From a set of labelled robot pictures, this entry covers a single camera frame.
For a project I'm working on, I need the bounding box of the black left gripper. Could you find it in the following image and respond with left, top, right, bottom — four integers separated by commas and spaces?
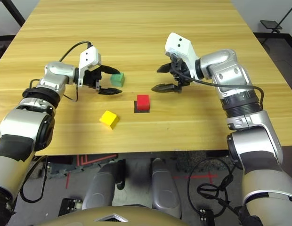
83, 65, 123, 96

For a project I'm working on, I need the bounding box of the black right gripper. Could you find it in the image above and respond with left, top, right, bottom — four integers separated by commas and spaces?
151, 57, 193, 94

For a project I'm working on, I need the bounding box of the green block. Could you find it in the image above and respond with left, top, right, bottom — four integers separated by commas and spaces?
110, 72, 126, 87

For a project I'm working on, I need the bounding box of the red block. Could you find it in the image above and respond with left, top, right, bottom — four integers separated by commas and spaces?
136, 94, 151, 112

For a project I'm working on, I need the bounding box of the yellow block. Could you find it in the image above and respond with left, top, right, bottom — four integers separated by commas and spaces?
99, 110, 120, 130

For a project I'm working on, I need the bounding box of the black square marker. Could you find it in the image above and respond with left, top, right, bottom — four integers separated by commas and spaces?
133, 100, 151, 113

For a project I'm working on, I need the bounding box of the black mat with red lines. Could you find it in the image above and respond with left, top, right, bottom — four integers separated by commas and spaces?
48, 154, 118, 181

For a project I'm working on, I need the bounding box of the silver robot left leg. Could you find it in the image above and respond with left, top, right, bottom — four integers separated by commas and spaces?
81, 160, 127, 210

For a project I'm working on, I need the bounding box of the silver robot leg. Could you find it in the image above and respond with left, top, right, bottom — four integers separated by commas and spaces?
149, 158, 182, 218
81, 160, 127, 210

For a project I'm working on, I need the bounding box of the silver robot right leg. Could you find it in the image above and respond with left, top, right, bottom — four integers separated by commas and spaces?
149, 158, 182, 218

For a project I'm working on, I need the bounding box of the black stand tray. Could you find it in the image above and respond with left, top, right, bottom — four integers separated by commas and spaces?
260, 20, 283, 30

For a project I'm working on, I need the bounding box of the black box with white parts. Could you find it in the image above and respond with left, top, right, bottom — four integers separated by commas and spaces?
58, 199, 84, 216

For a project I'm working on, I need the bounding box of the tan robot torso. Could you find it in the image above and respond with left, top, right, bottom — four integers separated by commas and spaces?
41, 206, 189, 226

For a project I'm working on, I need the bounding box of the small black connector box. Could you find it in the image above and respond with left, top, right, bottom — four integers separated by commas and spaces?
199, 207, 215, 223

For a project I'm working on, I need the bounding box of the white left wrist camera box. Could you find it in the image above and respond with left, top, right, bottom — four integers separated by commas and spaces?
77, 46, 101, 87

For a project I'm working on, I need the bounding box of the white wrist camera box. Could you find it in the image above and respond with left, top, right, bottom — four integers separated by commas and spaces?
77, 46, 101, 87
164, 32, 200, 80

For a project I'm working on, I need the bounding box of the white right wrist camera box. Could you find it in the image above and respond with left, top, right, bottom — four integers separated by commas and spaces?
164, 32, 200, 80

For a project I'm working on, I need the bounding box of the black left wrist camera cable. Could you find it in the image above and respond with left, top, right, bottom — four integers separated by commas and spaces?
29, 41, 94, 102

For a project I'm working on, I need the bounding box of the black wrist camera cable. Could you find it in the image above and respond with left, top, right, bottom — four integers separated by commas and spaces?
29, 41, 94, 102
174, 56, 265, 109

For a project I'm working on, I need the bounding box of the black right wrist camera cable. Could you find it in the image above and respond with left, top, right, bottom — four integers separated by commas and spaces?
174, 56, 265, 109

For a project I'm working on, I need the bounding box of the black looped cable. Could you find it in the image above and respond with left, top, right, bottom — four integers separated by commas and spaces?
20, 155, 49, 203
187, 157, 245, 226

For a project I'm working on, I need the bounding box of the black metal frame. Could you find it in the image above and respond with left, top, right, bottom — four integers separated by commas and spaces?
0, 0, 26, 40

